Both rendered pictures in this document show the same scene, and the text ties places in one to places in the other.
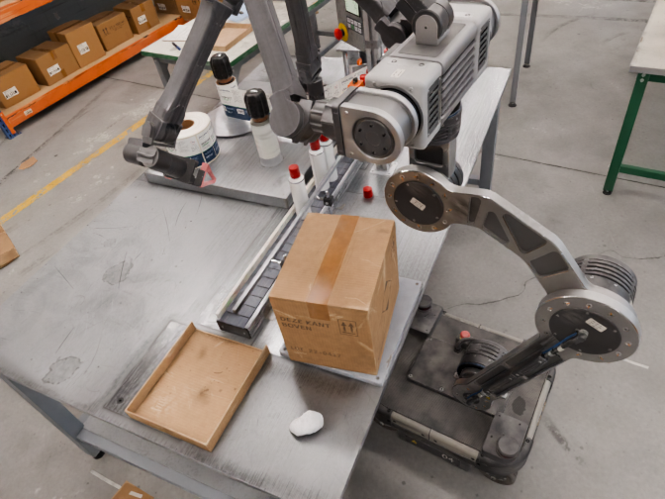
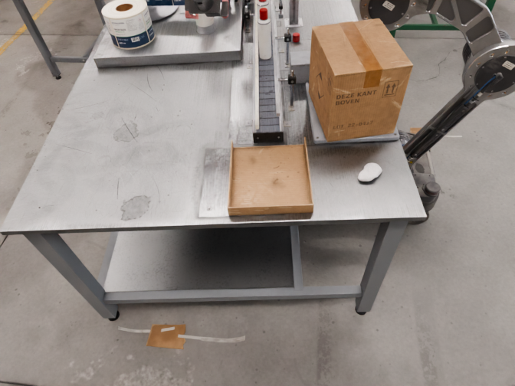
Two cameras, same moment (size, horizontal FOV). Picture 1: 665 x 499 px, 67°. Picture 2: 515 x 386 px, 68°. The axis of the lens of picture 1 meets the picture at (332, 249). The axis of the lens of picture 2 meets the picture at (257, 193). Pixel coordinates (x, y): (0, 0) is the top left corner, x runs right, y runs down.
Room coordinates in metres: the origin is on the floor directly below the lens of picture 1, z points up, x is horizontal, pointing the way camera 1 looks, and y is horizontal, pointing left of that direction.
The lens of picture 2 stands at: (0.04, 0.85, 1.78)
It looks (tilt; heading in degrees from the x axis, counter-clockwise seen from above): 50 degrees down; 332
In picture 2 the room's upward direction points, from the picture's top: 5 degrees counter-clockwise
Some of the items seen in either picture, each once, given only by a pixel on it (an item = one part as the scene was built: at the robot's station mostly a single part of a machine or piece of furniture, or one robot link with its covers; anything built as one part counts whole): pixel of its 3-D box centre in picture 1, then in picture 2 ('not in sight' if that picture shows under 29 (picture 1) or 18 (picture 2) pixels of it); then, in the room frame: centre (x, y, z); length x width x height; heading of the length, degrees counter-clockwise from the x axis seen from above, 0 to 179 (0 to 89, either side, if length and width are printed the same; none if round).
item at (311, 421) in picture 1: (306, 423); (369, 171); (0.60, 0.14, 0.85); 0.08 x 0.07 x 0.04; 64
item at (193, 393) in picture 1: (200, 380); (269, 174); (0.77, 0.41, 0.85); 0.30 x 0.26 x 0.04; 148
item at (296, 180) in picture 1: (299, 192); (264, 34); (1.33, 0.07, 0.98); 0.05 x 0.05 x 0.20
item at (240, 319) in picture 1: (343, 162); (264, 23); (1.62, -0.11, 0.86); 1.65 x 0.08 x 0.04; 148
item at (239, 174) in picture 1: (261, 134); (178, 17); (1.96, 0.21, 0.86); 0.80 x 0.67 x 0.05; 148
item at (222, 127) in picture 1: (237, 118); (149, 8); (2.08, 0.31, 0.89); 0.31 x 0.31 x 0.01
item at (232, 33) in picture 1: (225, 36); not in sight; (3.28, 0.41, 0.82); 0.34 x 0.24 x 0.03; 147
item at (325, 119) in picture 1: (334, 119); not in sight; (0.94, -0.06, 1.45); 0.09 x 0.08 x 0.12; 141
